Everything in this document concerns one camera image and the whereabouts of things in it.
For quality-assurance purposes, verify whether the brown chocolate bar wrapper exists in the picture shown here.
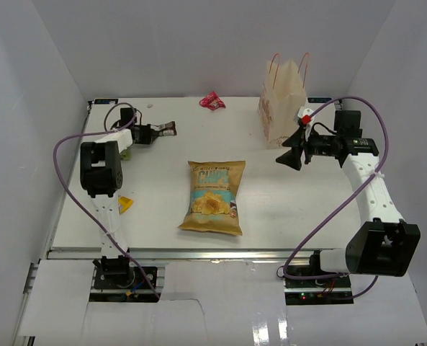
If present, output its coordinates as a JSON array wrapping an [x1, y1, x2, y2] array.
[[150, 121, 177, 136]]

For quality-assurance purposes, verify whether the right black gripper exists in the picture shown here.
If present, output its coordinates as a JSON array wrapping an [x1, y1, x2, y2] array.
[[276, 126, 340, 171]]

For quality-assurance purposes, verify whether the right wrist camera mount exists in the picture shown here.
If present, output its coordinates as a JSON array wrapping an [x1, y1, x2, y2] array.
[[294, 106, 313, 126]]

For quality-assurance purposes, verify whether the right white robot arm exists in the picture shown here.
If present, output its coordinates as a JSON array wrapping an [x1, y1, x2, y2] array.
[[276, 107, 421, 288]]

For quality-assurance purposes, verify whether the beige paper bag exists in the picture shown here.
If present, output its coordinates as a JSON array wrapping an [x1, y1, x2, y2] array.
[[258, 53, 310, 149]]

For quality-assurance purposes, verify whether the small yellow snack packet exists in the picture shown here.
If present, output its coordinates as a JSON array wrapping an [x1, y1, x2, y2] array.
[[118, 196, 134, 214]]

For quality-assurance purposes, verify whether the red candy packet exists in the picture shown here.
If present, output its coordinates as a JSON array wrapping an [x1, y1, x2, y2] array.
[[199, 92, 226, 111]]

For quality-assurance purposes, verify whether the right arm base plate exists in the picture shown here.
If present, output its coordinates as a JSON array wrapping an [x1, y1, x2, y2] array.
[[284, 277, 354, 306]]

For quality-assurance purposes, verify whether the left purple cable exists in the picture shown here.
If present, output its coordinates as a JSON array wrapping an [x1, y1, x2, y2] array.
[[53, 102, 162, 302]]

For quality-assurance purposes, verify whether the aluminium front rail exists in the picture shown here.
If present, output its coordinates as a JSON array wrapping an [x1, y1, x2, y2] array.
[[45, 248, 322, 264]]

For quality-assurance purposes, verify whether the green snack packet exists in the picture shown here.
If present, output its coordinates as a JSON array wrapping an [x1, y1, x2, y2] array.
[[120, 148, 132, 161]]

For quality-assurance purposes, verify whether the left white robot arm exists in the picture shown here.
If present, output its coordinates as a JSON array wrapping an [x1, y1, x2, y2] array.
[[79, 103, 153, 288]]

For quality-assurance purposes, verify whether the kettle chips bag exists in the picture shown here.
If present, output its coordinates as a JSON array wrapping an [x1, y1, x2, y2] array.
[[179, 161, 246, 236]]

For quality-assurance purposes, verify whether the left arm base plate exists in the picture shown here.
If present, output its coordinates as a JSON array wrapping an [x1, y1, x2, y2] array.
[[89, 267, 159, 303]]

